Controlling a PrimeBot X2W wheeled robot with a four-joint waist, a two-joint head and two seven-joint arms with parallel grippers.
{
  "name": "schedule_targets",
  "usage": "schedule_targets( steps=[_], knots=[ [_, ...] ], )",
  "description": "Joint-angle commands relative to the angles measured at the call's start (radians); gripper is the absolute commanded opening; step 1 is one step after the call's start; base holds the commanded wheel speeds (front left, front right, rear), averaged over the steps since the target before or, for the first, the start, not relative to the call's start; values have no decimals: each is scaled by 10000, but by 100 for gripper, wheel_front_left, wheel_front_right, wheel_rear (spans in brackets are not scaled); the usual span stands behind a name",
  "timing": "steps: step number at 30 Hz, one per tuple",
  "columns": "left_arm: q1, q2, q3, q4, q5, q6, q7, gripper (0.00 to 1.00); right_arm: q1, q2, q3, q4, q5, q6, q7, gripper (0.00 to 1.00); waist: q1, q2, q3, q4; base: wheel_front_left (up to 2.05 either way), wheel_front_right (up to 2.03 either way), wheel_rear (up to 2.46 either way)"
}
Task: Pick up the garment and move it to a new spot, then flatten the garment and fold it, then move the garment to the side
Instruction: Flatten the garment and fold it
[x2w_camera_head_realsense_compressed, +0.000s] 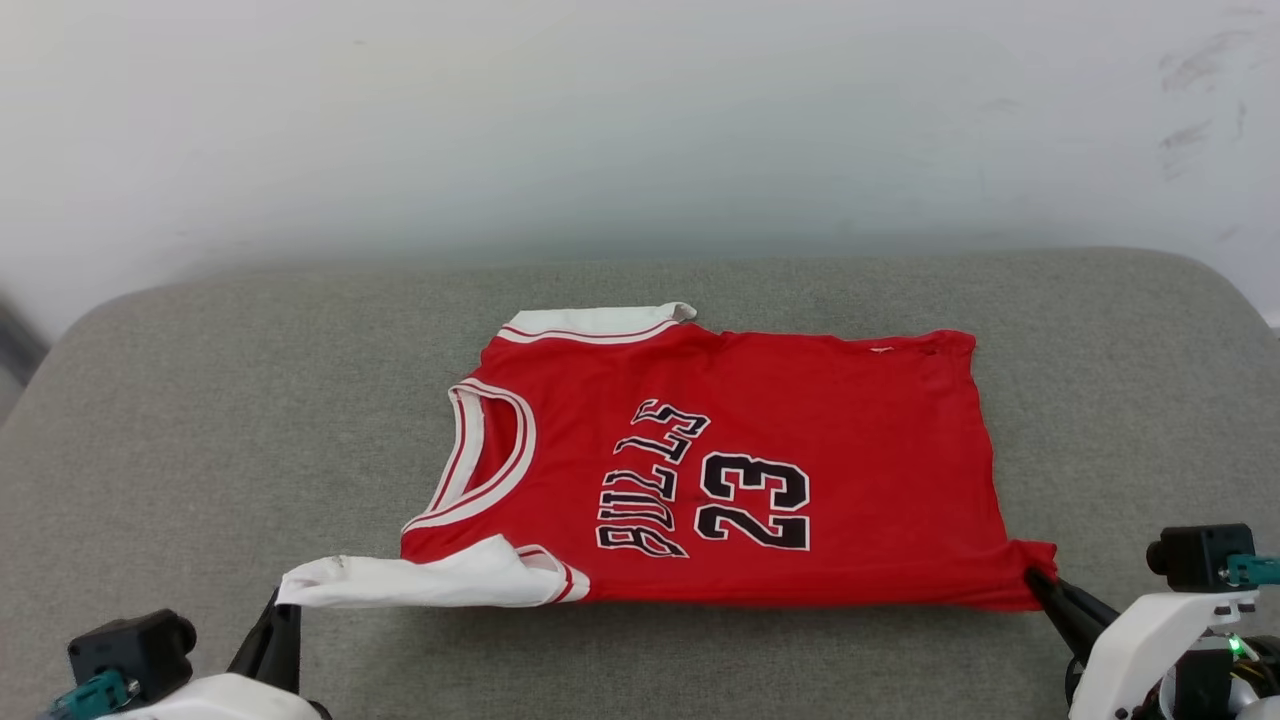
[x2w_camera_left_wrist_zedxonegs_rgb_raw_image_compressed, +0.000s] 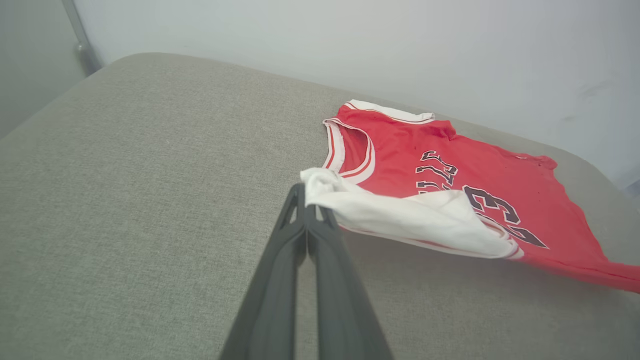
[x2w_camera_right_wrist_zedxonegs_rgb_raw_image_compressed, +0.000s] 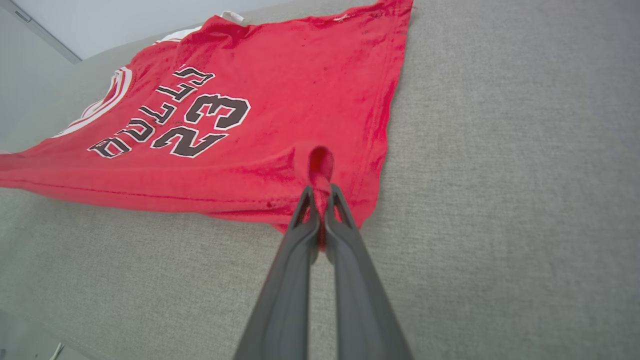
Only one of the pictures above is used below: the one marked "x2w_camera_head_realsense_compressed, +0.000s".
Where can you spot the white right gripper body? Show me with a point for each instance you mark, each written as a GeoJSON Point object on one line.
{"type": "Point", "coordinates": [1140, 640]}

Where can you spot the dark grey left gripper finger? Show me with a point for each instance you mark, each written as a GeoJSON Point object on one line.
{"type": "Point", "coordinates": [255, 650]}
{"type": "Point", "coordinates": [285, 640]}

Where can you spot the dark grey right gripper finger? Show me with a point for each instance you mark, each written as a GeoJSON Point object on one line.
{"type": "Point", "coordinates": [1075, 598]}
{"type": "Point", "coordinates": [1075, 632]}

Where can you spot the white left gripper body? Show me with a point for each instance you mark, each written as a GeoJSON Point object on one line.
{"type": "Point", "coordinates": [225, 700]}

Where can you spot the red basketball jersey white trim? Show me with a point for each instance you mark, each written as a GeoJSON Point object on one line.
{"type": "Point", "coordinates": [780, 420]}

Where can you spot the grey fabric sofa cushion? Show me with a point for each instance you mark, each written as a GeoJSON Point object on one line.
{"type": "Point", "coordinates": [250, 420]}

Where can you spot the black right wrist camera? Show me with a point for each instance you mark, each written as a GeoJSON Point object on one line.
{"type": "Point", "coordinates": [1200, 555]}

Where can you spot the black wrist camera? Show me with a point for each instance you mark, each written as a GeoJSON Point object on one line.
{"type": "Point", "coordinates": [130, 648]}
{"type": "Point", "coordinates": [1200, 555]}

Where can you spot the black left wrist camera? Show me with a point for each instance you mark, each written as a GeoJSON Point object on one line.
{"type": "Point", "coordinates": [130, 648]}

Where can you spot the teal left camera plug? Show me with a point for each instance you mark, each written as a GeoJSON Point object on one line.
{"type": "Point", "coordinates": [95, 695]}

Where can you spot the teal camera plug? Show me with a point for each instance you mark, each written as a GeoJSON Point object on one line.
{"type": "Point", "coordinates": [1255, 570]}
{"type": "Point", "coordinates": [95, 695]}

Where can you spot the teal right camera plug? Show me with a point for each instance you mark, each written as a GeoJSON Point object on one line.
{"type": "Point", "coordinates": [1255, 570]}

